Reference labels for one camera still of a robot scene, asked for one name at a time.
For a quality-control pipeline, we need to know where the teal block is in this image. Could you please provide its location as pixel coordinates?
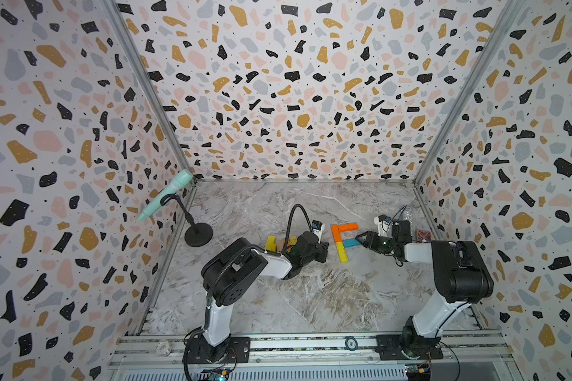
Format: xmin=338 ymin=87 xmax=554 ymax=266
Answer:
xmin=343 ymin=238 xmax=361 ymax=249

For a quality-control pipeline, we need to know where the orange block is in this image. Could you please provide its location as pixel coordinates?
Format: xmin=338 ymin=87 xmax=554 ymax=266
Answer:
xmin=338 ymin=222 xmax=358 ymax=233
xmin=330 ymin=225 xmax=343 ymax=244

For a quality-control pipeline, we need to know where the yellow-green block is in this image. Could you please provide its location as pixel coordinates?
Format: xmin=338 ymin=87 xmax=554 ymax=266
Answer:
xmin=335 ymin=241 xmax=349 ymax=264

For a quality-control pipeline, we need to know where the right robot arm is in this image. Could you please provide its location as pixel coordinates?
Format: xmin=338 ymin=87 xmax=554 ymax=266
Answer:
xmin=356 ymin=220 xmax=494 ymax=360

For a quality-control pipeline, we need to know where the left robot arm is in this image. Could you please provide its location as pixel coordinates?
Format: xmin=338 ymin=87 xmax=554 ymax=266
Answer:
xmin=201 ymin=231 xmax=328 ymax=349

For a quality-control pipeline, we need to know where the glitter tube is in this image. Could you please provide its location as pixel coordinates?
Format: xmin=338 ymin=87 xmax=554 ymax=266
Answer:
xmin=400 ymin=205 xmax=412 ymax=222

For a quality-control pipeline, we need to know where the pink card box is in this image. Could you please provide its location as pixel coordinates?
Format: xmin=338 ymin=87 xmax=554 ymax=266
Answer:
xmin=416 ymin=230 xmax=432 ymax=242

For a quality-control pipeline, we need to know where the yellow block far left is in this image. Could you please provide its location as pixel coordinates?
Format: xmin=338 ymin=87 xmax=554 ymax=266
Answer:
xmin=265 ymin=235 xmax=277 ymax=252

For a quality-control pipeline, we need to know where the black microphone stand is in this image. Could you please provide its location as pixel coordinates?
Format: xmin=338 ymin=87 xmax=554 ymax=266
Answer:
xmin=164 ymin=195 xmax=214 ymax=248

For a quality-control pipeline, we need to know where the mint green microphone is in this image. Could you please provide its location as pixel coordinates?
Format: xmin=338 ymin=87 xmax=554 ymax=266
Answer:
xmin=138 ymin=169 xmax=193 ymax=222

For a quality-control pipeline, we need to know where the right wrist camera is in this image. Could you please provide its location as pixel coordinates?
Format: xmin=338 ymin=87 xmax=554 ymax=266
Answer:
xmin=373 ymin=214 xmax=392 ymax=237

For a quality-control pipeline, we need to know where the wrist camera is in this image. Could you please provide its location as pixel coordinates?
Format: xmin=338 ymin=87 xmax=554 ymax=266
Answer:
xmin=373 ymin=214 xmax=392 ymax=237
xmin=311 ymin=220 xmax=324 ymax=242

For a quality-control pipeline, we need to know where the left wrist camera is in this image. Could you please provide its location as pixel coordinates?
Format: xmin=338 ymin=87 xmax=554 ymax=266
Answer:
xmin=311 ymin=220 xmax=324 ymax=242

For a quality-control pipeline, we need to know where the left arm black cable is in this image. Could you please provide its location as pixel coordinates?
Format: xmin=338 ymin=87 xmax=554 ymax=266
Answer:
xmin=183 ymin=203 xmax=314 ymax=381

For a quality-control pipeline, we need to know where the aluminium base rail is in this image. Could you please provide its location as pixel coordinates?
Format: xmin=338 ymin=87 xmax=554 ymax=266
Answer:
xmin=106 ymin=330 xmax=523 ymax=380

